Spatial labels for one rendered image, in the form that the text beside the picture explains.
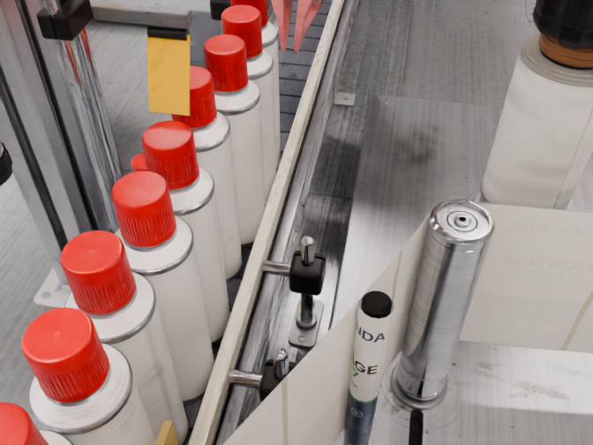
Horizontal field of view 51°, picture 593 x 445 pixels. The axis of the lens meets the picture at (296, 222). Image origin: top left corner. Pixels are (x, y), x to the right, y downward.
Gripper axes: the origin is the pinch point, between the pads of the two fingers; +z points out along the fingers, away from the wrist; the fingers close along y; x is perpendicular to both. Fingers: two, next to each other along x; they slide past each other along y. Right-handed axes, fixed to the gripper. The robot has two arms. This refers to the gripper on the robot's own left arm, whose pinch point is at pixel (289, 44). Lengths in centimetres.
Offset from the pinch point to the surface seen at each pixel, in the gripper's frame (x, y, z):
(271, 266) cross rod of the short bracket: -24.9, 5.3, 23.6
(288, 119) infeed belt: -2.8, 1.5, 9.4
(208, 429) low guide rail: -38, 4, 33
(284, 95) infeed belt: 1.1, -0.2, 6.2
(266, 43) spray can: -21.2, 1.9, 3.9
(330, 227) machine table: -9.2, 8.7, 21.2
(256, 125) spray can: -27.1, 3.1, 11.7
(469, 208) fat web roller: -39.5, 19.6, 15.7
